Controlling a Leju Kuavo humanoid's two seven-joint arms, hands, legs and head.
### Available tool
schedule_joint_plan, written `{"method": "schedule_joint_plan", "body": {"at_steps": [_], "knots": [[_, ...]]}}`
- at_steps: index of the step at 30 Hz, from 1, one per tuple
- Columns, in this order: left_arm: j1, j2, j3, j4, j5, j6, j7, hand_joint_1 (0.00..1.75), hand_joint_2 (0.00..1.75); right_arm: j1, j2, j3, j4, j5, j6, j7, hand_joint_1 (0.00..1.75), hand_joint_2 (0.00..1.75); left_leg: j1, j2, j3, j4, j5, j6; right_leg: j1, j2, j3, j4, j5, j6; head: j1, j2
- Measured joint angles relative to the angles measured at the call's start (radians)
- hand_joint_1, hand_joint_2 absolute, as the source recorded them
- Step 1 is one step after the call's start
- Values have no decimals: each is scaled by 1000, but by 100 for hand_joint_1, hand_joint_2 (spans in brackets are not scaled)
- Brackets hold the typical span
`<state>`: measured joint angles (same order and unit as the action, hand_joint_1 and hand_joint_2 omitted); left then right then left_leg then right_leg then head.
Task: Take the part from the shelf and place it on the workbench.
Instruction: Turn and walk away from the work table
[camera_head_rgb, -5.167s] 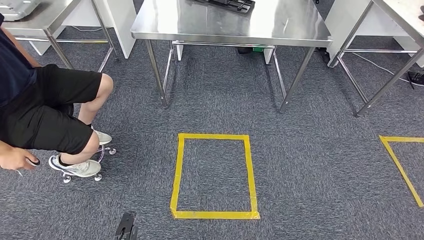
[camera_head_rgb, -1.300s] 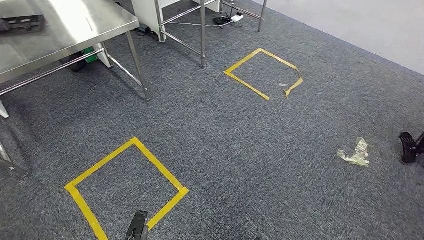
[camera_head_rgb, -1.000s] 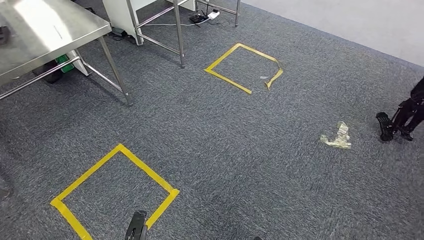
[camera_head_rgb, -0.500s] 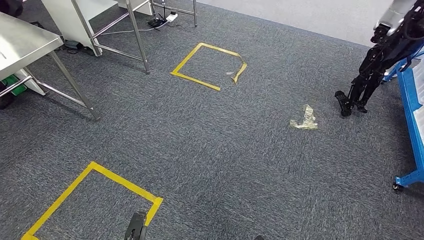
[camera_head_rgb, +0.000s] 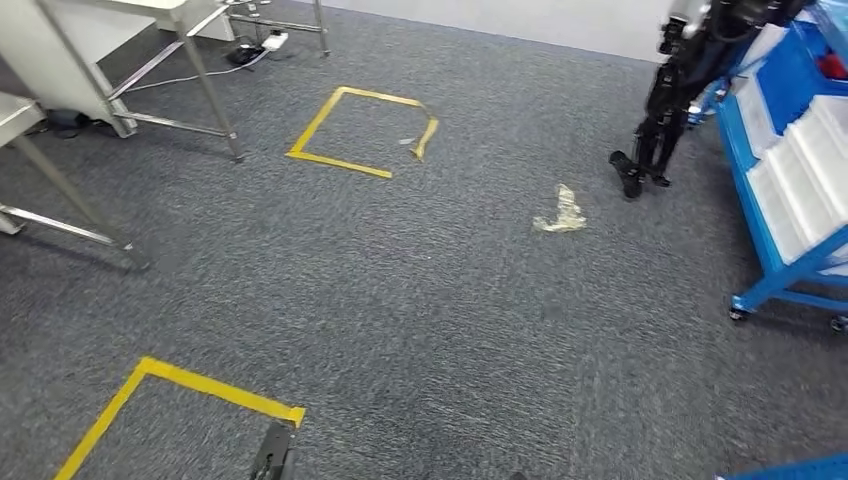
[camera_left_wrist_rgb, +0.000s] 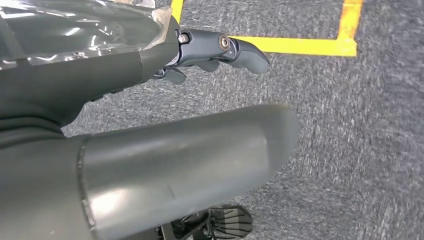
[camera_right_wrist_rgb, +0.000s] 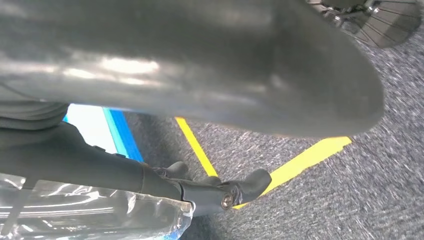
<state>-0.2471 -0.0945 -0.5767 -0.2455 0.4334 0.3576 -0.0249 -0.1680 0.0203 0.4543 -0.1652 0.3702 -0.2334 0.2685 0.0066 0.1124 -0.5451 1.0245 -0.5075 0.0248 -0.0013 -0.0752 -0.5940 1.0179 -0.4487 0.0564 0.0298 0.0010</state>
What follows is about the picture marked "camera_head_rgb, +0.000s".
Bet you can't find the crumpled pale tape scrap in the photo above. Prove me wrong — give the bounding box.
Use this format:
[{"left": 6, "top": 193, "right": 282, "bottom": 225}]
[{"left": 532, "top": 183, "right": 589, "bottom": 234}]

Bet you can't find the white desk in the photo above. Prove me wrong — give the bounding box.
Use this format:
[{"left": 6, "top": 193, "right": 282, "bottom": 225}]
[{"left": 0, "top": 0, "right": 236, "bottom": 142}]

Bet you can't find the blue wheeled bin rack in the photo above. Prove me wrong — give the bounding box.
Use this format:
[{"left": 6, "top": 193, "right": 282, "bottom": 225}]
[{"left": 685, "top": 0, "right": 848, "bottom": 334}]

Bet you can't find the black left wrist camera bracket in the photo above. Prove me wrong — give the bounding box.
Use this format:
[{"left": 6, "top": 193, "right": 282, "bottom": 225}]
[{"left": 249, "top": 420, "right": 297, "bottom": 480}]

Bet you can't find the blue metal frame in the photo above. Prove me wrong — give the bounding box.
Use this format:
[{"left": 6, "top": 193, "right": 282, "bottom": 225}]
[{"left": 714, "top": 453, "right": 848, "bottom": 480}]

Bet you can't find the white floor cable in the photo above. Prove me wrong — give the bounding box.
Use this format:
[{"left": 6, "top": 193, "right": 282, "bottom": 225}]
[{"left": 124, "top": 49, "right": 270, "bottom": 94}]

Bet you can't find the yellow floor tape marking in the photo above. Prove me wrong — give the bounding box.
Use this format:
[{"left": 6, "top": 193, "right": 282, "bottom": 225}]
[
  {"left": 284, "top": 86, "right": 441, "bottom": 181},
  {"left": 52, "top": 356, "right": 307, "bottom": 480}
]

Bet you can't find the black legged robot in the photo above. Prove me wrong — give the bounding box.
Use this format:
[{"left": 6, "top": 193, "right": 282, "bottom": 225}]
[{"left": 608, "top": 0, "right": 808, "bottom": 201}]

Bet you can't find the black power strip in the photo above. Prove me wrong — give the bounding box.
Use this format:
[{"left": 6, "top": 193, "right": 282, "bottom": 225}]
[{"left": 225, "top": 29, "right": 291, "bottom": 68}]

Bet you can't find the white storage bin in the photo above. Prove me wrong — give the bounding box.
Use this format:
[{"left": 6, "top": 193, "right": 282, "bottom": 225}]
[
  {"left": 733, "top": 71, "right": 786, "bottom": 160},
  {"left": 745, "top": 158, "right": 813, "bottom": 268},
  {"left": 765, "top": 95, "right": 848, "bottom": 248}
]

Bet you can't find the blue storage bin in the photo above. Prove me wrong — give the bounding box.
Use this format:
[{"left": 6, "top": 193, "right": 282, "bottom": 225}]
[{"left": 753, "top": 18, "right": 839, "bottom": 137}]

